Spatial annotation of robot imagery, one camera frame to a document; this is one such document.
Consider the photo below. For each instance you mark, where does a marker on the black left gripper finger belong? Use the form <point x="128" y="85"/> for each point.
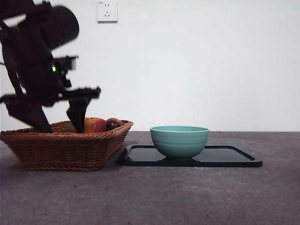
<point x="30" y="114"/>
<point x="78" y="112"/>

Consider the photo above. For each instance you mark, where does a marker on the orange brown round fruit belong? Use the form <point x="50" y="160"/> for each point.
<point x="70" y="130"/>

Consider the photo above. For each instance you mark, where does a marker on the teal ribbed bowl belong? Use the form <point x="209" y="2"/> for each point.
<point x="179" y="144"/>

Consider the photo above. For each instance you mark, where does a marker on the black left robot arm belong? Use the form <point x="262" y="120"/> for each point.
<point x="28" y="58"/>

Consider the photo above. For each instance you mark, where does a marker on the green fruit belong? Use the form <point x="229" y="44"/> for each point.
<point x="69" y="124"/>

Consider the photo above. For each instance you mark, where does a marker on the red yellow apple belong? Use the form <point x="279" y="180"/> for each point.
<point x="96" y="125"/>

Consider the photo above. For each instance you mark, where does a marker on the dark red plum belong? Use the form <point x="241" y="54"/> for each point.
<point x="113" y="123"/>

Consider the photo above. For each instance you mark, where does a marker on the brown wicker basket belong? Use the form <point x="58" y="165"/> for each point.
<point x="58" y="152"/>

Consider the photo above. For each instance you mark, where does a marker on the black rectangular tray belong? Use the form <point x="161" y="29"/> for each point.
<point x="222" y="159"/>

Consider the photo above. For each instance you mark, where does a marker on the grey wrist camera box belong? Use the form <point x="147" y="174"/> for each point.
<point x="70" y="63"/>

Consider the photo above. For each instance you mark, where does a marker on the white wall socket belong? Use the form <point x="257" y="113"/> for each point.
<point x="107" y="11"/>

